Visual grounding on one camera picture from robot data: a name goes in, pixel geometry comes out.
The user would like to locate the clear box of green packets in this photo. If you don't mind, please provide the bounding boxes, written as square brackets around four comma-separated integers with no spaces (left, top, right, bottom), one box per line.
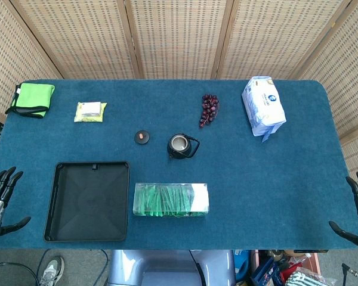
[132,182,210,218]

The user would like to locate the black plastic tray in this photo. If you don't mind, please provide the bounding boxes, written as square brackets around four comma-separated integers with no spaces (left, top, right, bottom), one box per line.
[44,161,131,243]

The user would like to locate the blue cardboard box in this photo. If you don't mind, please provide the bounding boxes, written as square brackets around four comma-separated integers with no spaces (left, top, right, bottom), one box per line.
[250,255,285,286]

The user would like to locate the green tea packets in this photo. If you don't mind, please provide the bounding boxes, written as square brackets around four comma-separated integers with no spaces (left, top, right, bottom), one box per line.
[134,184,195,216]

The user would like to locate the grey white sneaker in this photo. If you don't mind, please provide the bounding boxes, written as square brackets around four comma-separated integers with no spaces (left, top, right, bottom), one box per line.
[39,256,65,286]

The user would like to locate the striped green white bag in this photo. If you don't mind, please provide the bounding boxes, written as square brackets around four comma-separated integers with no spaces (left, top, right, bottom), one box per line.
[286,266,338,286]

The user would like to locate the green cloth with black trim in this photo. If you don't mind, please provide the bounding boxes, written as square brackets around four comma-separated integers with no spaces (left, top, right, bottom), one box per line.
[5,82,55,119]

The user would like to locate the yellow wet wipes packet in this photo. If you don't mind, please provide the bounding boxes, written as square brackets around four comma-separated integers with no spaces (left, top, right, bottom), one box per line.
[73,101,108,123]

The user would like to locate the small white tissue packet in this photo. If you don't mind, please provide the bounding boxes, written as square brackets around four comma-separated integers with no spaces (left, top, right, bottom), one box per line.
[78,101,103,116]

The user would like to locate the white blue tissue pack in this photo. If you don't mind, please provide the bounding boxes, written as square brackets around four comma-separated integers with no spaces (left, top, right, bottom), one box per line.
[241,76,288,144]

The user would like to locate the black teapot lid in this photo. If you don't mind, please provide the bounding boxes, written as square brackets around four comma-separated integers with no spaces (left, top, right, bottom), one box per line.
[134,130,152,146]

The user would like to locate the lilac robot torso base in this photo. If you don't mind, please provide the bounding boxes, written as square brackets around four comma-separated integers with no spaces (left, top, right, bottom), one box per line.
[107,249,237,286]

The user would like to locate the dark red grape bunch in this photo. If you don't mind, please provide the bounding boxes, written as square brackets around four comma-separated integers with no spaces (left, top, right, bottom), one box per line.
[199,94,220,129]

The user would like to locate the black cast iron teapot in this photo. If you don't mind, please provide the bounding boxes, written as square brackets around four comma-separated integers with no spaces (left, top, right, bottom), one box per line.
[166,132,200,160]

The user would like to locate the bamboo folding screen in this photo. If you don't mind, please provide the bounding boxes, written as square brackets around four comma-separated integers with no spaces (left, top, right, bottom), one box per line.
[0,0,358,179]

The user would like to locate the black cable with metal plug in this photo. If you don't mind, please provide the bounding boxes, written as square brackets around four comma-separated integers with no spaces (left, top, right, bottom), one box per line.
[341,263,358,281]

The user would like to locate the black robot hand cable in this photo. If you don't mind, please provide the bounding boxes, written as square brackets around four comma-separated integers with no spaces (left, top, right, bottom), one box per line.
[0,261,40,286]

